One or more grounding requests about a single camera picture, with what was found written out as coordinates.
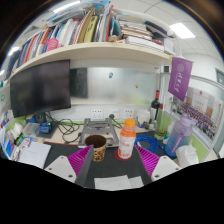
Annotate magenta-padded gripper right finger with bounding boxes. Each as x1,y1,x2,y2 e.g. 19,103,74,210
133,144,183,183

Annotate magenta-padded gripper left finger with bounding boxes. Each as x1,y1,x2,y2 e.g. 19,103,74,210
44,144,96,188

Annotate orange-capped drink bottle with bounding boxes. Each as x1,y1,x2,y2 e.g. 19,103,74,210
117,118,137,160

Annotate purple translucent water bottle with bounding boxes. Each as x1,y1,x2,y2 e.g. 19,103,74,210
164,113,197,159

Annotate white tissue pack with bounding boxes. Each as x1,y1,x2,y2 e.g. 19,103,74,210
175,139,200,169

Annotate glass with yellow liquid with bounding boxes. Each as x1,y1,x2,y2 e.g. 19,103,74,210
154,128,168,141

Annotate white plastic bottle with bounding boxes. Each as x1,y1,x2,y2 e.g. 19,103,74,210
164,121,176,145

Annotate floral paper cup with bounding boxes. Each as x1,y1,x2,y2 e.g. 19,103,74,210
84,134,108,163

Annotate blue electronic device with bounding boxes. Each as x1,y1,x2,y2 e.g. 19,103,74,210
38,121,54,135

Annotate flat round red coaster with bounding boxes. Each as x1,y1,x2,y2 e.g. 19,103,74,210
114,148,137,162

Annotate large black desk mat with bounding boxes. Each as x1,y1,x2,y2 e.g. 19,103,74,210
43,141,158,190

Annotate clear plastic box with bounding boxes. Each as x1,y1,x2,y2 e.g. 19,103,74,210
22,122,42,137

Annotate grey metal laptop stand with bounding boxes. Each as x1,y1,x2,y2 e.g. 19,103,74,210
77,117,120,149

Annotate white ceramic jar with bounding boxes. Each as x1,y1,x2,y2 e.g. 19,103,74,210
137,109,152,126

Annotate dark wine bottle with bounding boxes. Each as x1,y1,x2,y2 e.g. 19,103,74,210
149,89,161,122

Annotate group photo poster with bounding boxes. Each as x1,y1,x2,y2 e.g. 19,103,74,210
173,84,224,141

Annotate black computer monitor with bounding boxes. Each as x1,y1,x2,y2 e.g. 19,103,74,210
9,59,72,125

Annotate purple hanging banner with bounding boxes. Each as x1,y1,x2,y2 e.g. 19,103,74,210
167,56,195,102

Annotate white ceiling light panel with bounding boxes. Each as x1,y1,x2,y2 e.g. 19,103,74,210
169,22,196,40

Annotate black tangled cables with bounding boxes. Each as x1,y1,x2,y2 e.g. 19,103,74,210
44,111,85,145

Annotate white wall socket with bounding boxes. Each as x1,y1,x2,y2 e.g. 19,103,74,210
107,107,121,121
123,107,136,120
90,107,105,121

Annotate wall shelf with books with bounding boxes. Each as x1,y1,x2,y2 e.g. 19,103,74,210
6,0,178,81

